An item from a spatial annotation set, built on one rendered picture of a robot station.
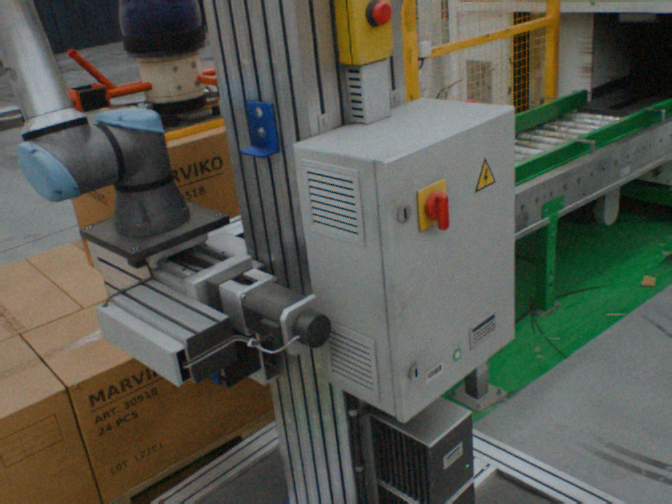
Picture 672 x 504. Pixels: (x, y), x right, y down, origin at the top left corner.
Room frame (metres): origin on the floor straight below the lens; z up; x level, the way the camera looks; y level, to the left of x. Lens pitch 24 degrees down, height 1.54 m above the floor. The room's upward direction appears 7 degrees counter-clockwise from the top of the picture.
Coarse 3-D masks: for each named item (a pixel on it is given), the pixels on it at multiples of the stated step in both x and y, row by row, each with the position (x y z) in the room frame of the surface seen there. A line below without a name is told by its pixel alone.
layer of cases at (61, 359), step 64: (64, 256) 2.44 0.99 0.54; (0, 320) 1.97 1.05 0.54; (64, 320) 1.92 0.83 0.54; (0, 384) 1.60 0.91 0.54; (64, 384) 1.57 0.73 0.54; (128, 384) 1.64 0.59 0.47; (192, 384) 1.74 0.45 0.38; (256, 384) 1.87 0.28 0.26; (0, 448) 1.44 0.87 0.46; (64, 448) 1.52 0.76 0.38; (128, 448) 1.61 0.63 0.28; (192, 448) 1.72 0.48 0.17
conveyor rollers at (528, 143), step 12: (552, 120) 3.47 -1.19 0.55; (564, 120) 3.49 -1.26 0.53; (576, 120) 3.44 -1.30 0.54; (588, 120) 3.40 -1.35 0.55; (600, 120) 3.36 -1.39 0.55; (612, 120) 3.38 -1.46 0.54; (528, 132) 3.35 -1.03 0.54; (540, 132) 3.30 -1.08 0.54; (552, 132) 3.26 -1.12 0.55; (564, 132) 3.29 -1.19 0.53; (576, 132) 3.24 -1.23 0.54; (516, 144) 3.19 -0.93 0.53; (528, 144) 3.14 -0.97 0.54; (540, 144) 3.10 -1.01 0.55; (552, 144) 3.13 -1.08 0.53; (516, 156) 2.98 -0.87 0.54; (528, 156) 2.94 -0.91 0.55
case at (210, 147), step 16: (224, 128) 1.93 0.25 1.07; (176, 144) 1.81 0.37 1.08; (192, 144) 1.83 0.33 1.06; (208, 144) 1.86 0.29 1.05; (224, 144) 1.89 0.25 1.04; (176, 160) 1.80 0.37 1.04; (192, 160) 1.83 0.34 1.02; (208, 160) 1.86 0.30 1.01; (224, 160) 1.89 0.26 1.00; (176, 176) 1.80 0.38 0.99; (192, 176) 1.82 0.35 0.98; (208, 176) 1.85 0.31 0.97; (224, 176) 1.88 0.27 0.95; (96, 192) 1.83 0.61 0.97; (112, 192) 1.73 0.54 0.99; (192, 192) 1.82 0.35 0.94; (208, 192) 1.85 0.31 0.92; (224, 192) 1.87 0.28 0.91; (80, 208) 1.96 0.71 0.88; (96, 208) 1.85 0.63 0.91; (112, 208) 1.75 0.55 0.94; (208, 208) 1.84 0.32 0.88; (224, 208) 1.87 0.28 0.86; (80, 224) 1.99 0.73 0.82
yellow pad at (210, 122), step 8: (216, 112) 1.99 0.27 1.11; (168, 120) 1.91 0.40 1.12; (176, 120) 1.92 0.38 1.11; (184, 120) 1.97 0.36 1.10; (192, 120) 1.96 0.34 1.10; (200, 120) 1.95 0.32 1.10; (208, 120) 1.95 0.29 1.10; (216, 120) 1.95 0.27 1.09; (168, 128) 1.90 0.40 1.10; (176, 128) 1.89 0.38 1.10; (184, 128) 1.90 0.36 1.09; (192, 128) 1.90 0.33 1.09; (200, 128) 1.91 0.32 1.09; (208, 128) 1.93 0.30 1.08; (168, 136) 1.86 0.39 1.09; (176, 136) 1.87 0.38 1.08
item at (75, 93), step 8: (72, 88) 1.92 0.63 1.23; (80, 88) 1.93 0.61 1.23; (88, 88) 1.93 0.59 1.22; (96, 88) 1.93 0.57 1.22; (104, 88) 1.87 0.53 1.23; (72, 96) 1.86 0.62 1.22; (80, 96) 1.83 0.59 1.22; (88, 96) 1.84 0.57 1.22; (96, 96) 1.86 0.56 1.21; (104, 96) 1.88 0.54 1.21; (80, 104) 1.84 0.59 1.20; (88, 104) 1.84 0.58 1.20; (96, 104) 1.85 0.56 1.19; (104, 104) 1.87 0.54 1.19; (80, 112) 1.83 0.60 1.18
